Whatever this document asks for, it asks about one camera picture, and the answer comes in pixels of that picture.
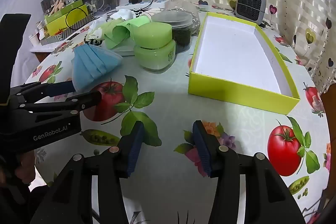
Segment yellow-green box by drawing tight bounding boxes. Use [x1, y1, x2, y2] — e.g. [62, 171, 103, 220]
[188, 13, 300, 115]
[44, 0, 90, 36]

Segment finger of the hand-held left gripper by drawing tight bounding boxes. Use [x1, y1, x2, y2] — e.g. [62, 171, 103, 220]
[10, 80, 76, 104]
[20, 90, 103, 117]

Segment person's left hand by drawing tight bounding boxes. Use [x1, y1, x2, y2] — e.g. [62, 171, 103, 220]
[14, 154, 36, 186]

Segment black charger cable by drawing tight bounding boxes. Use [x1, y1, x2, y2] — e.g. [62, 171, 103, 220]
[66, 0, 155, 29]

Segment green jar lid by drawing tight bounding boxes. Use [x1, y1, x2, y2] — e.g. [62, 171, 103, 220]
[130, 22, 176, 73]

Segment yellow-green flat box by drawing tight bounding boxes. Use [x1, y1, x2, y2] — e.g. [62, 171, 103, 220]
[44, 0, 90, 36]

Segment green rabbit towel roll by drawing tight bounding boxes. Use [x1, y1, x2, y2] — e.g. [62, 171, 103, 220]
[87, 17, 151, 50]

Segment small grey heater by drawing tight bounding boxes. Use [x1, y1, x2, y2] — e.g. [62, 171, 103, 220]
[234, 0, 267, 25]

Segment wooden wardrobe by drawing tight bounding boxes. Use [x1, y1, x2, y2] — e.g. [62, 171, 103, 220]
[321, 82, 336, 188]

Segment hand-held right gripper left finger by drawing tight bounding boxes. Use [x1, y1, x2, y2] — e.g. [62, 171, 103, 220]
[30, 120, 145, 224]

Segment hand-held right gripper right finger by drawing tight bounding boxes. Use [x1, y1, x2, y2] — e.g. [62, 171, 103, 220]
[192, 120, 306, 224]

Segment small beige figurine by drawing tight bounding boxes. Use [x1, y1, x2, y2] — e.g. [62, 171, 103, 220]
[52, 0, 66, 14]

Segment blue face mask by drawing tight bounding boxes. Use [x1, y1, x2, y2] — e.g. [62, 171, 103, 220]
[72, 45, 124, 93]

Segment clear jar dark contents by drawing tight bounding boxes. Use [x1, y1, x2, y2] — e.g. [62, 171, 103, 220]
[152, 12, 200, 54]

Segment pale blue sock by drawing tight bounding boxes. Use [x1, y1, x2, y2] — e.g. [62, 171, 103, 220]
[90, 16, 109, 30]

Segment white sock bundle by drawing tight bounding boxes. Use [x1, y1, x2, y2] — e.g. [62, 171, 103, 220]
[109, 9, 137, 21]

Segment white power strip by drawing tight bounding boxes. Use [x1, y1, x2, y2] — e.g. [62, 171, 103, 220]
[115, 0, 171, 12]

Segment fruit print tablecloth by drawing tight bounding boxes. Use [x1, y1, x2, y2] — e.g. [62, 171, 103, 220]
[24, 4, 331, 224]

